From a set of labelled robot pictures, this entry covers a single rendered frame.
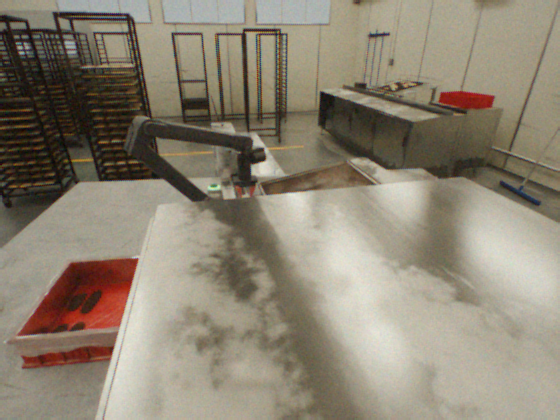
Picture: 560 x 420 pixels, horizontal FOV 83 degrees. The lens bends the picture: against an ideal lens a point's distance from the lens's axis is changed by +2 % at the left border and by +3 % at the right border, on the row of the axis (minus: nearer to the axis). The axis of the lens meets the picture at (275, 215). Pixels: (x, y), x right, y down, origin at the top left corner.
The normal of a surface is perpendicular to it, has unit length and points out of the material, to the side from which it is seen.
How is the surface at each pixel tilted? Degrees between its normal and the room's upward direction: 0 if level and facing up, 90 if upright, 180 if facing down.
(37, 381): 0
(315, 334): 0
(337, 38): 90
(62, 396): 0
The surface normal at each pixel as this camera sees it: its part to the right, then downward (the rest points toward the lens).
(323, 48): 0.21, 0.46
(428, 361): 0.00, -0.88
